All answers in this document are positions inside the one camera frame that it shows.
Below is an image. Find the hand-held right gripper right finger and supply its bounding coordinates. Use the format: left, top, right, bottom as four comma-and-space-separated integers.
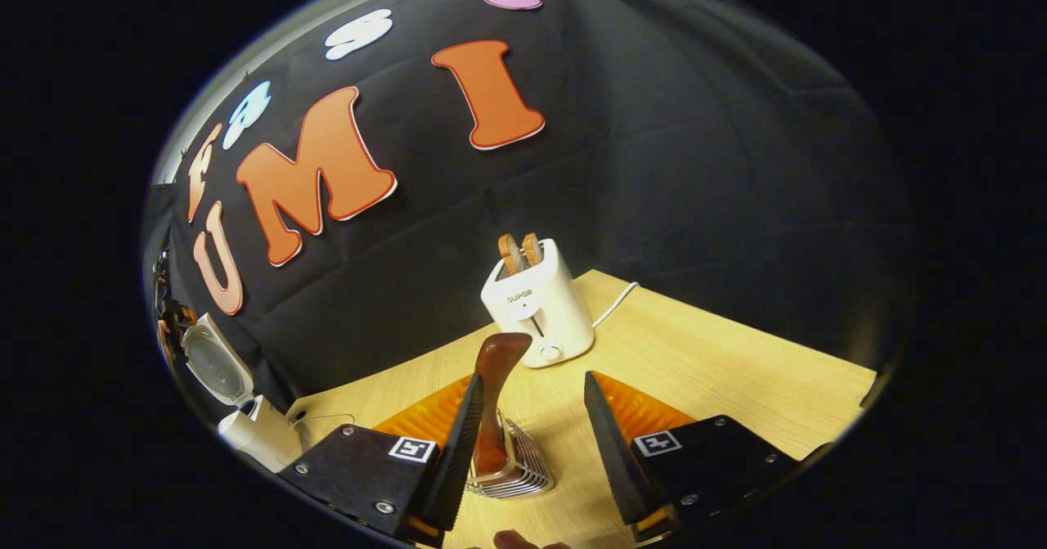
583, 371, 802, 543

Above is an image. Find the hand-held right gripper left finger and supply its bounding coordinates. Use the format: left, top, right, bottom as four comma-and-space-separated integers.
278, 371, 485, 548

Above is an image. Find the metal wire chopstick holder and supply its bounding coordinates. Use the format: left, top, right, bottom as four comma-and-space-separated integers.
465, 418, 555, 499

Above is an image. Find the brown wooden spoon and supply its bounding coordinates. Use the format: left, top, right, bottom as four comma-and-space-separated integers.
473, 332, 533, 476

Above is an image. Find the white rice cooker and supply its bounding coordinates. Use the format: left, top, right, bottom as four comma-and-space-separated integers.
182, 313, 303, 474

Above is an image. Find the clear plastic container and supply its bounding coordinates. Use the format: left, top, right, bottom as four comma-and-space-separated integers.
293, 412, 357, 452

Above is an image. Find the white toaster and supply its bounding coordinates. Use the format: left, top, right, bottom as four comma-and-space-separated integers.
480, 238, 595, 369

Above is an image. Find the black backdrop cloth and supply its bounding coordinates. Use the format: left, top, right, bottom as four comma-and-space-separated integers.
143, 0, 913, 419

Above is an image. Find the white toaster cable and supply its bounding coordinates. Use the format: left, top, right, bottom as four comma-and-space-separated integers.
591, 281, 640, 329

